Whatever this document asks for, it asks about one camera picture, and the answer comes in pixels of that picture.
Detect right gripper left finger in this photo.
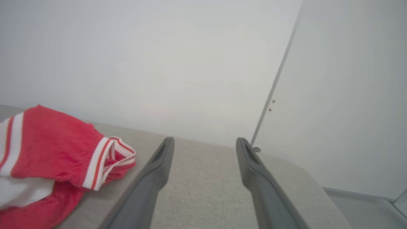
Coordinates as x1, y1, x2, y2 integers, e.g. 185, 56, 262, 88
99, 137, 175, 229

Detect red and white jersey garment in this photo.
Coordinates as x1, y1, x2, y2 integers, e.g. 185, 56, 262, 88
0, 104, 137, 229

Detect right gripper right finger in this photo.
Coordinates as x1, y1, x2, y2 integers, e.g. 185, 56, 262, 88
236, 137, 311, 229

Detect grey wall corner trim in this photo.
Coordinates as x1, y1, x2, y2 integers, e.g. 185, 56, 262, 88
250, 0, 304, 147

